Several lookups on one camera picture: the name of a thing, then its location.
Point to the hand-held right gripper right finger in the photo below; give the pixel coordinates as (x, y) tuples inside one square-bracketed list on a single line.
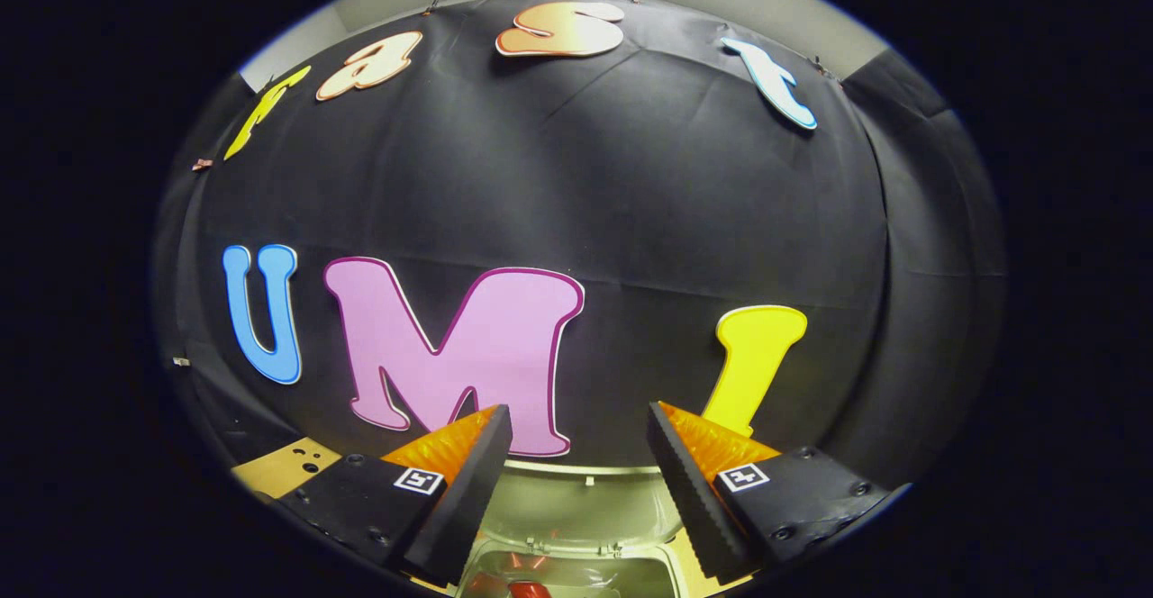
[(685, 481)]

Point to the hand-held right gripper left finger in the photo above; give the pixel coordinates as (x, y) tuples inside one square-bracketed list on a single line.
[(477, 472)]

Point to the cream desktop garbage bin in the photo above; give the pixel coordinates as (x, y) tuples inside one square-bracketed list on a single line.
[(576, 508)]

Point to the orange pop can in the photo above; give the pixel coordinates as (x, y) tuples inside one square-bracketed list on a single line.
[(530, 591)]

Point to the black backdrop cloth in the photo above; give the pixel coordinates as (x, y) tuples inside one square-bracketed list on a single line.
[(630, 202)]

